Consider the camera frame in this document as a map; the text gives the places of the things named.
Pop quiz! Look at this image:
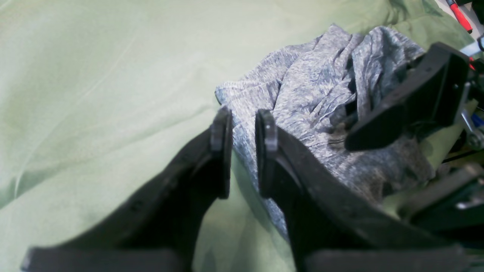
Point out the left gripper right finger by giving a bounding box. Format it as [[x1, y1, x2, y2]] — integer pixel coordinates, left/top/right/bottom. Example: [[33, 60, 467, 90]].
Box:
[[255, 110, 470, 272]]

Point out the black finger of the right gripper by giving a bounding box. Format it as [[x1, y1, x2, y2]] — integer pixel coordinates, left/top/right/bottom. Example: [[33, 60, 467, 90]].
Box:
[[344, 42, 470, 151]]

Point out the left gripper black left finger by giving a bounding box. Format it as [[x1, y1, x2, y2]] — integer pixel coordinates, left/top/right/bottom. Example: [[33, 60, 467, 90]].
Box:
[[21, 107, 232, 272]]

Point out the grey heathered T-shirt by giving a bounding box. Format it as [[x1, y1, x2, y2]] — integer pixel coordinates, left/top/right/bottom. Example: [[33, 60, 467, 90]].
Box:
[[215, 24, 435, 242]]

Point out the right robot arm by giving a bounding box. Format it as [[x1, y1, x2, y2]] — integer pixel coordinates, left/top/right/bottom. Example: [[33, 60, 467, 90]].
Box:
[[344, 36, 483, 250]]

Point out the green table cloth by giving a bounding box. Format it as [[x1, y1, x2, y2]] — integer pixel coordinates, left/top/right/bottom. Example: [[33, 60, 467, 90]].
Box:
[[1, 0, 472, 272]]

